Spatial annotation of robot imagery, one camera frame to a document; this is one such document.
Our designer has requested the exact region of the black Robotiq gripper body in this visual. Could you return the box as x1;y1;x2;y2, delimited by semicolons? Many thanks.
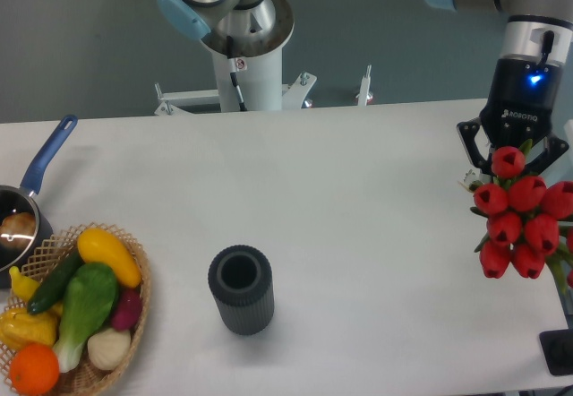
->
479;58;562;150

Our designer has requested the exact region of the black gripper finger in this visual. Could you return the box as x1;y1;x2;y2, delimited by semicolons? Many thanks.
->
457;117;500;176
525;133;569;175

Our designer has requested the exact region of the red tulip bouquet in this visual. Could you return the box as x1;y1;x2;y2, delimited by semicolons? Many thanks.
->
461;140;572;293

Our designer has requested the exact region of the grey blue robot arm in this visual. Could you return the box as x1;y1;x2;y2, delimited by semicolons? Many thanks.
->
157;0;572;174

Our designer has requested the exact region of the dark grey ribbed vase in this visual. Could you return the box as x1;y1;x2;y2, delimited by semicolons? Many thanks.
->
208;245;275;336

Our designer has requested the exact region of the black device at table edge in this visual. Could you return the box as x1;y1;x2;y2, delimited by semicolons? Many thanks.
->
539;329;573;376

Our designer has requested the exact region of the purple red radish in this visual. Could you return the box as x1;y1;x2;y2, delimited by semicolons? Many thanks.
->
109;288;142;331

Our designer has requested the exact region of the yellow squash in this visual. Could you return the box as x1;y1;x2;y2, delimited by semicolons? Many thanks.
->
77;228;142;288

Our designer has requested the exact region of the green bok choy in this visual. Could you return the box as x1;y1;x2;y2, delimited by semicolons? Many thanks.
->
53;263;118;374

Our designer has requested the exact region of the white garlic bulb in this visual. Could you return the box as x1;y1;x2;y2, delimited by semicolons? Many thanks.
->
87;327;131;371

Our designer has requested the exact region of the dark green cucumber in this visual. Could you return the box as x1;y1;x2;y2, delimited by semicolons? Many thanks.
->
27;249;84;315

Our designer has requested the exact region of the woven wicker basket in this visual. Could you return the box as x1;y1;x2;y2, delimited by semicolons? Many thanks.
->
0;221;152;396

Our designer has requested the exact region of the brown bread roll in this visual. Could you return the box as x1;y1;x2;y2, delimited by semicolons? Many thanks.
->
1;212;36;252

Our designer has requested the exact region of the yellow bell pepper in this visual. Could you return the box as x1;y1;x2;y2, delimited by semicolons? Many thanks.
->
1;307;59;351

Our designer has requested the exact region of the orange fruit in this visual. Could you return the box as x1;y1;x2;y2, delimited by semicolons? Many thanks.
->
9;343;60;395

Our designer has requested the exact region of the white metal base frame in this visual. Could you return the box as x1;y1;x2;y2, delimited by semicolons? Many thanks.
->
154;64;373;116

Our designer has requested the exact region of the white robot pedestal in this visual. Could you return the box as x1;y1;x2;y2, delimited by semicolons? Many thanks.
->
201;0;294;113

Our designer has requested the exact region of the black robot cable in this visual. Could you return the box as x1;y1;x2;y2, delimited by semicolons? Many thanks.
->
225;35;248;112

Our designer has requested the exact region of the blue handled saucepan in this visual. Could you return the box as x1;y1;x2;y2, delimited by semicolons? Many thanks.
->
1;115;78;289

